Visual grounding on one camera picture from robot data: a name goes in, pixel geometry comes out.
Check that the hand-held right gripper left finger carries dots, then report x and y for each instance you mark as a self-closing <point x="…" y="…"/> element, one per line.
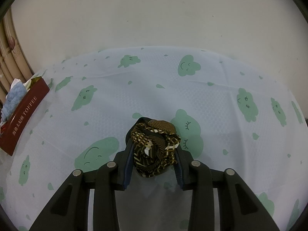
<point x="128" y="166"/>

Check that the red tin box gold interior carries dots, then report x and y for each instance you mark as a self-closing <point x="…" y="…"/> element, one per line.
<point x="24" y="110"/>

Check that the light blue towel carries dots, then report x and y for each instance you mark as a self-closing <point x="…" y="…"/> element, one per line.
<point x="15" y="96"/>

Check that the beige patterned curtain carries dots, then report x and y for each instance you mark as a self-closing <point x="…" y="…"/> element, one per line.
<point x="9" y="60"/>

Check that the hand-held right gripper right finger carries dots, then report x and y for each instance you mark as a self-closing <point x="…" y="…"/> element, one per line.
<point x="180" y="173"/>

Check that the brown patterned scarf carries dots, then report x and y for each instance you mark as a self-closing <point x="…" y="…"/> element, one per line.
<point x="154" y="154"/>

